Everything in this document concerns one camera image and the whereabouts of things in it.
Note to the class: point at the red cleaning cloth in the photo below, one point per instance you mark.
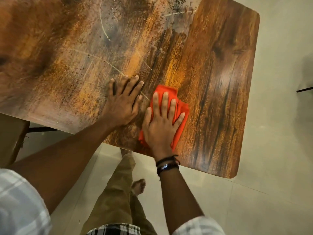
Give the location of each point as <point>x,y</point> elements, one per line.
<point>183,107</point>

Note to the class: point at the wooden table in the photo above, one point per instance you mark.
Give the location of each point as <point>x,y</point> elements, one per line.
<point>220,83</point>

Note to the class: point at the black white plaid shirt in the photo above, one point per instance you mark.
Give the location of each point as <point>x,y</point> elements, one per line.
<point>22,205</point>

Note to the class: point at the person's right foot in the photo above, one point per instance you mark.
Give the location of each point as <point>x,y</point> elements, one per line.
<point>138,187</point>

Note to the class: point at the person's left forearm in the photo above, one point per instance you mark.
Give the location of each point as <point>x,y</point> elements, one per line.
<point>61,163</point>

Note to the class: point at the person's right hand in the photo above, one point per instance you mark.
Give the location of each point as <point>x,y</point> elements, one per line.
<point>160,134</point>

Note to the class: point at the brown wooden chair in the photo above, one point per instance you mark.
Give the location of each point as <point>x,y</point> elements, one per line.
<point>9,137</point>

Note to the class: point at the person's left hand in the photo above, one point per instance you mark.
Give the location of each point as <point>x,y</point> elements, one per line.
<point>121,107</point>

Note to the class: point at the khaki trousers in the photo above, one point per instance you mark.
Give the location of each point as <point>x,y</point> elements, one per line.
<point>115,193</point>

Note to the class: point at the black metal leg chair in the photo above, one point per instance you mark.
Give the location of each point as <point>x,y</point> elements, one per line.
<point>305,89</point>

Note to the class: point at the person's right forearm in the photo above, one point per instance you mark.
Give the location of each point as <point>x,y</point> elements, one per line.
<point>178,200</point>

